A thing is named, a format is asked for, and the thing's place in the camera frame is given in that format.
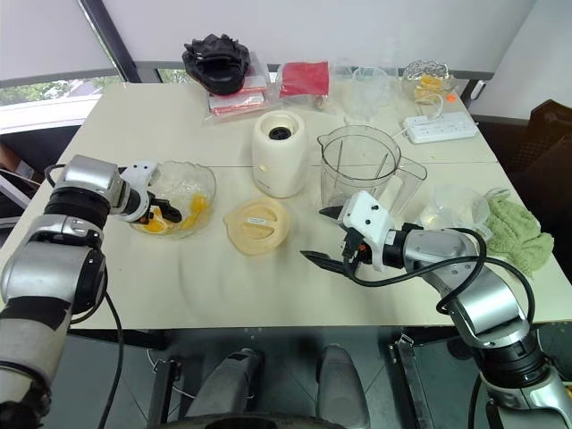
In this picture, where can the dark rounded grey shape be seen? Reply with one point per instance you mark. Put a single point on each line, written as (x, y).
(228, 384)
(339, 384)

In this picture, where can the black window frame post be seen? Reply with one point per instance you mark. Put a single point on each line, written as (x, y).
(111, 40)

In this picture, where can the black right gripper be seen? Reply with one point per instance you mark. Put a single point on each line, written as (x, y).
(356, 252)

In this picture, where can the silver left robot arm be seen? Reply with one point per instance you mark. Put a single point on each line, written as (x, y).
(85, 176)

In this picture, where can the white power strip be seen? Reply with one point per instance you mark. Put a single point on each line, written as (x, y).
(440, 128)

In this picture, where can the cream blender base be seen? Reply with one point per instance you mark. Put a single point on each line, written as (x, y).
(279, 161)

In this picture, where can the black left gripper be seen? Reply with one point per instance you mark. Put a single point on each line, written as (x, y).
(149, 206)

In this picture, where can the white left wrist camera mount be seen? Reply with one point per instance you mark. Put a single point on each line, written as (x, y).
(139, 172)

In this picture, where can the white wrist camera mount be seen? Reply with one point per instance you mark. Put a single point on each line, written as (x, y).
(367, 219)
(139, 172)

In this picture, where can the scalloped glass bowl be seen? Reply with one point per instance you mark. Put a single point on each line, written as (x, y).
(192, 179)

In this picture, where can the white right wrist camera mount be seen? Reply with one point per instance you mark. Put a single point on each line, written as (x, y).
(367, 219)

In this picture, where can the green towel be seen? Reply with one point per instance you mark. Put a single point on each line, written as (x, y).
(518, 232)

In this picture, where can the clear blender jar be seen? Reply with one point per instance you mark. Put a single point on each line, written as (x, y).
(357, 179)

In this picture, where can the black chair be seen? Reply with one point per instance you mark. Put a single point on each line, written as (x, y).
(545, 147)

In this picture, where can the clear bag with red packets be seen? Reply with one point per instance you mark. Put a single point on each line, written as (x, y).
(237, 103)

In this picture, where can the cream blender jar lid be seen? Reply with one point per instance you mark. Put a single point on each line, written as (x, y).
(257, 225)

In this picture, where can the orange segment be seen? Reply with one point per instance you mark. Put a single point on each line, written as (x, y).
(190, 222)
(199, 204)
(156, 227)

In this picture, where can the small clear plastic bowl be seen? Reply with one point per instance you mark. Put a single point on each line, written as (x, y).
(456, 207)

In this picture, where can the black metal table bracket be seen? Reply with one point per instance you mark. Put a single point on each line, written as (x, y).
(413, 384)
(163, 393)

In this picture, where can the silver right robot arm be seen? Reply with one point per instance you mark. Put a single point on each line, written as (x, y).
(487, 299)

